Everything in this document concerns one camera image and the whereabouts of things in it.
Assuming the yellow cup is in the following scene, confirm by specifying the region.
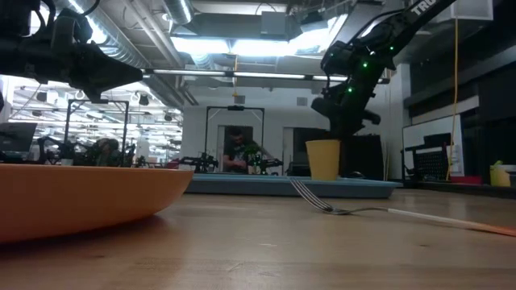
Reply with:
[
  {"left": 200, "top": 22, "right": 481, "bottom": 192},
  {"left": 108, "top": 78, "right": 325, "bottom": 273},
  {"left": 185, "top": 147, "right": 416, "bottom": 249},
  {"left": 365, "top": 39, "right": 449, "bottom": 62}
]
[{"left": 305, "top": 139, "right": 342, "bottom": 182}]

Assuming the yellow bottle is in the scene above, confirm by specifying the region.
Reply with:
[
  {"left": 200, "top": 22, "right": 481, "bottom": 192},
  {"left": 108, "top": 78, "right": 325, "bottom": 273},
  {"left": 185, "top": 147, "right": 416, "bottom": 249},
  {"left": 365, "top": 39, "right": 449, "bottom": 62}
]
[{"left": 489, "top": 159, "right": 513, "bottom": 188}]

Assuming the long ceiling light bar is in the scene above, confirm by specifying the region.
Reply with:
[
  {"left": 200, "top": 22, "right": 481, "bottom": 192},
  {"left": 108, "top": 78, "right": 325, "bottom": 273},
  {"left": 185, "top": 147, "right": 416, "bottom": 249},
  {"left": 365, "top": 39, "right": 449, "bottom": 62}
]
[{"left": 141, "top": 68, "right": 390, "bottom": 85}]

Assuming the black wire cart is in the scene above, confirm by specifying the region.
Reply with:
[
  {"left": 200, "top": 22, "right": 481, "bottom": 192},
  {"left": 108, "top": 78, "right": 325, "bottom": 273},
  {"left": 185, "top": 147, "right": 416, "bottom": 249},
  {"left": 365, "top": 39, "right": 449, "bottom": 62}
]
[{"left": 400, "top": 132, "right": 453, "bottom": 183}]

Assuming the fork with orange handle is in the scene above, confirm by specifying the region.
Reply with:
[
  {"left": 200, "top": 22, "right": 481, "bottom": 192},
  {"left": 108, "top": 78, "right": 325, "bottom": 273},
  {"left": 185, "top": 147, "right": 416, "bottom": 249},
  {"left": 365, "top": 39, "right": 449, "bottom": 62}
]
[{"left": 288, "top": 177, "right": 516, "bottom": 238}]

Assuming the blue plastic tray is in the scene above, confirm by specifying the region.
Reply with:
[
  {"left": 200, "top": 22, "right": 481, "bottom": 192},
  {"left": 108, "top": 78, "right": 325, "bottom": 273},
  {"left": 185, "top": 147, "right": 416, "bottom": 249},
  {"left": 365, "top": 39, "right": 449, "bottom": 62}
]
[{"left": 184, "top": 172, "right": 403, "bottom": 200}]

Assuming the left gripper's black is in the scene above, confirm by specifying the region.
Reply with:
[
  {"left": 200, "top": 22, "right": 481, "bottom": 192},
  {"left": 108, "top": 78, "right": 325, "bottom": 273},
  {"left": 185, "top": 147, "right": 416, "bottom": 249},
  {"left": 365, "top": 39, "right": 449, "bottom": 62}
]
[{"left": 47, "top": 7, "right": 144, "bottom": 104}]

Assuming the person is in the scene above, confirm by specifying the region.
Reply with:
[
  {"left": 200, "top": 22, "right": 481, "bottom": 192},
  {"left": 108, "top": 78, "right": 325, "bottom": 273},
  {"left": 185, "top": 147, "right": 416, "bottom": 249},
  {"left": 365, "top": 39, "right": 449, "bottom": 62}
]
[{"left": 222, "top": 127, "right": 260, "bottom": 175}]

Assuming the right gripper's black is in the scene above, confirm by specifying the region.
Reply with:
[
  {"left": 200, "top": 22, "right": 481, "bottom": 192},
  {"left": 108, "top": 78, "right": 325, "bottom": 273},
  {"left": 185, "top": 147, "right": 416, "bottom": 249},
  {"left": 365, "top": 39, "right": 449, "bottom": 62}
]
[{"left": 310, "top": 86, "right": 382, "bottom": 142}]

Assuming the dark computer monitor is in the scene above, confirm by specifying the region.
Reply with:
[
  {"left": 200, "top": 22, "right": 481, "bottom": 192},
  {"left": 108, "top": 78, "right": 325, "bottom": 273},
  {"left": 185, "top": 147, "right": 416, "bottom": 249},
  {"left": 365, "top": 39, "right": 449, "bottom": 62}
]
[{"left": 0, "top": 122, "right": 39, "bottom": 163}]

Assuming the silver ventilation duct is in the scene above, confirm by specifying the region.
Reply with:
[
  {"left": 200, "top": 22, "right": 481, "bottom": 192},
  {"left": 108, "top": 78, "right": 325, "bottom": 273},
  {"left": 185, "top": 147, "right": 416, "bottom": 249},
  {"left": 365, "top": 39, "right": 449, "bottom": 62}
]
[{"left": 52, "top": 0, "right": 186, "bottom": 110}]

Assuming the whiteboard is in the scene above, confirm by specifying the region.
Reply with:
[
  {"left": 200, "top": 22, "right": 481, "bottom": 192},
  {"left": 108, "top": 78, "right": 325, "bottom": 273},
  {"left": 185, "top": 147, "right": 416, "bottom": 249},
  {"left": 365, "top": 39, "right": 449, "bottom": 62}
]
[{"left": 402, "top": 114, "right": 465, "bottom": 177}]

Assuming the black metal rig frame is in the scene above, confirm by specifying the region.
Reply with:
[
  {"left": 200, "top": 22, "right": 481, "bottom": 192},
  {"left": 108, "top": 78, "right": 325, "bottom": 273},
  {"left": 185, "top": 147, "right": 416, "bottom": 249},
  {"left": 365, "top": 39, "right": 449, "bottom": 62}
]
[
  {"left": 205, "top": 105, "right": 266, "bottom": 175},
  {"left": 63, "top": 98, "right": 131, "bottom": 167}
]

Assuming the orange plate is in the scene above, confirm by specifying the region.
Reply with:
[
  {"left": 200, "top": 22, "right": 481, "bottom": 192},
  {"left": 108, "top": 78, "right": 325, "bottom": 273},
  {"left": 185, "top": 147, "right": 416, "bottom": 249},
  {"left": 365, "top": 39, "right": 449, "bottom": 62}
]
[{"left": 0, "top": 163, "right": 194, "bottom": 244}]

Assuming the red box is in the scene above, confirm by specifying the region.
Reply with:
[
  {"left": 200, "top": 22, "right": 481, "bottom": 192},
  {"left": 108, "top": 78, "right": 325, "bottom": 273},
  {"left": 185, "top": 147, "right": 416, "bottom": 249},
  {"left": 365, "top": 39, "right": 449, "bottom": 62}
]
[{"left": 450, "top": 174, "right": 483, "bottom": 185}]

